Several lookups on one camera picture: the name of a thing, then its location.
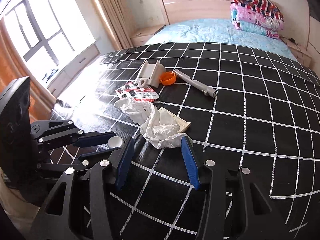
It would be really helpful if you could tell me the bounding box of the red blister pack card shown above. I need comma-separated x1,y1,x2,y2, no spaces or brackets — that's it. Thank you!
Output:
115,81,160,103

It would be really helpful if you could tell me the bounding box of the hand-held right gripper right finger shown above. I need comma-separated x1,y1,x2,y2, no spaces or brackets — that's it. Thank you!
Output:
180,134,288,240

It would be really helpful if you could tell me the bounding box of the light blue bed sheet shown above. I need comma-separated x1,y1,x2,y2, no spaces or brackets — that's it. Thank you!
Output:
145,18,299,60

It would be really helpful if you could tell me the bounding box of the wooden window seat cabinet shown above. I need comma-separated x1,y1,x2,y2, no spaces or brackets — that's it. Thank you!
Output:
45,44,100,98

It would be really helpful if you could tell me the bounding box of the pink floral folded quilt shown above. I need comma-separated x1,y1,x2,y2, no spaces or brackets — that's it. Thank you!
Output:
230,4,285,32

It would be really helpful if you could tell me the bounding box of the grey plastic tube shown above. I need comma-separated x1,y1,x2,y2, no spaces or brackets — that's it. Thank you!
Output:
174,69,217,98

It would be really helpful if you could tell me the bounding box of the orange bottle cap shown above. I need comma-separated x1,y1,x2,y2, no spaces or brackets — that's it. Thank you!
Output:
159,72,177,85

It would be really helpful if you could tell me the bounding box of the light blue cartoon folded quilt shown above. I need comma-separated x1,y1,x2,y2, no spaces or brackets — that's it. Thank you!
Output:
231,10,281,39

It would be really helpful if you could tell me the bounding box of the black charger cable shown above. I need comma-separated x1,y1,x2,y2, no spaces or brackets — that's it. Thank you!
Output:
280,36,304,63

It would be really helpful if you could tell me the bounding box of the red striped folded blanket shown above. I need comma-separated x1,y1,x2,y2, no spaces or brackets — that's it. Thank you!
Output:
230,0,284,19

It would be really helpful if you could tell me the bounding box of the person's left forearm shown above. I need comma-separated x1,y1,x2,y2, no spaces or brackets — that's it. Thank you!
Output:
0,167,47,240

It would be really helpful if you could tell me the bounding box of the dark cloth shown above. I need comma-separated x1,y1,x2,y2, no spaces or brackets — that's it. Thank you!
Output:
42,68,59,82

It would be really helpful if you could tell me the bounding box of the white tissue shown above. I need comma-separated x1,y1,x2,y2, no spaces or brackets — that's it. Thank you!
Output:
114,98,190,149

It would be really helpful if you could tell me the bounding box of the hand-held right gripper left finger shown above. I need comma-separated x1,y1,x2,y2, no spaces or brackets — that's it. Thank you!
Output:
31,137,135,240

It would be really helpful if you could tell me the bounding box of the black white-grid mat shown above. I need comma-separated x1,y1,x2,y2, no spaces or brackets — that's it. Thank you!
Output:
47,41,320,240

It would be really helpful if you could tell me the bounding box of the cream plastic plate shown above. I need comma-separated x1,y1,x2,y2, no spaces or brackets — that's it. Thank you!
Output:
157,107,192,132

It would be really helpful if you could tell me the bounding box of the beige plastic bracket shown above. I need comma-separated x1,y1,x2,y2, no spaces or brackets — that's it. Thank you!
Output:
136,59,166,88

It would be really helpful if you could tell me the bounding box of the wooden bed headboard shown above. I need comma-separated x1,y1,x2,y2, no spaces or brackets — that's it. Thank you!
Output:
160,0,238,25

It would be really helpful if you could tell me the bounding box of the beige curtain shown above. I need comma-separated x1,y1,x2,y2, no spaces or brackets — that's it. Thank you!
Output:
84,0,137,49

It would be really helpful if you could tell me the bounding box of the wooden nightstand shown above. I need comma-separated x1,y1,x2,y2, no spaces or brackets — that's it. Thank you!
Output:
130,24,165,47
285,39,313,67

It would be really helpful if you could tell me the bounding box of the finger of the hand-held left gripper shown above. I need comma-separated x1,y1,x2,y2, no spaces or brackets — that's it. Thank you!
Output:
37,151,113,180
30,119,124,151

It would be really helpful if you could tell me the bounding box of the dark-framed window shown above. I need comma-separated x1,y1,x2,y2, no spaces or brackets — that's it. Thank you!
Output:
0,0,75,63

